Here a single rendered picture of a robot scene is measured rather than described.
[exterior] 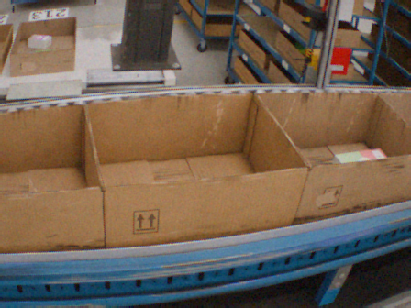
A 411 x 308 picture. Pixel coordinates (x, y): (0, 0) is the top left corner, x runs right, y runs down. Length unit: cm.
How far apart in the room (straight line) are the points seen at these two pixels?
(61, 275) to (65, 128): 37
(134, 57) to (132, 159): 81
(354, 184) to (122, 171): 52
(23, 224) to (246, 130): 62
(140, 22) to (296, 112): 81
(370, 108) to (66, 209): 88
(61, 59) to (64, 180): 84
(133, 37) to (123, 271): 116
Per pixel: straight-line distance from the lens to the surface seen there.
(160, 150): 124
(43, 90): 185
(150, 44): 197
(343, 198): 114
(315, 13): 195
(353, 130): 146
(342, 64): 214
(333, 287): 129
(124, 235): 98
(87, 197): 91
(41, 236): 97
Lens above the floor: 161
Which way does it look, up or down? 34 degrees down
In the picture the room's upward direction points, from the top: 8 degrees clockwise
